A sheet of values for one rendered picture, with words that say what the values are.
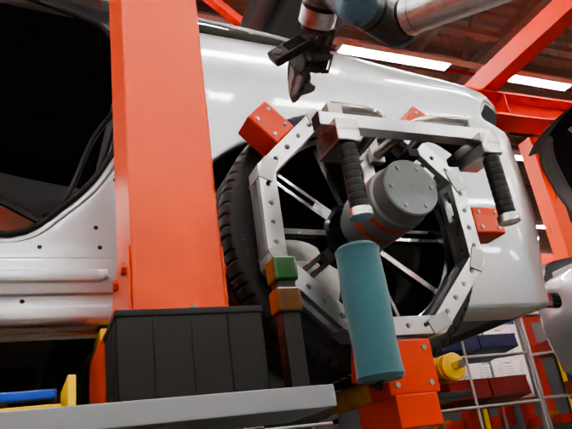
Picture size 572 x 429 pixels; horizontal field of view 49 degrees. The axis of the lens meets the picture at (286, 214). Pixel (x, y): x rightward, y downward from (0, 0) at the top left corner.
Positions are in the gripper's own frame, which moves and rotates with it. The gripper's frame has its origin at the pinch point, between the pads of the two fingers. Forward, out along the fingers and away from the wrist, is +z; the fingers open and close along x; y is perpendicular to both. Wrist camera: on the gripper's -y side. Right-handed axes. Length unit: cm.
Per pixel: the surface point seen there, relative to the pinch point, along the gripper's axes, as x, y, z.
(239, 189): -27.2, -26.5, 6.5
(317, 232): -37.6, -9.8, 13.9
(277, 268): -67, -41, -9
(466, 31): 517, 625, 203
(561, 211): 127, 397, 204
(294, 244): -8.1, 7.9, 46.3
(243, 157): -20.2, -22.8, 2.9
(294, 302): -73, -40, -7
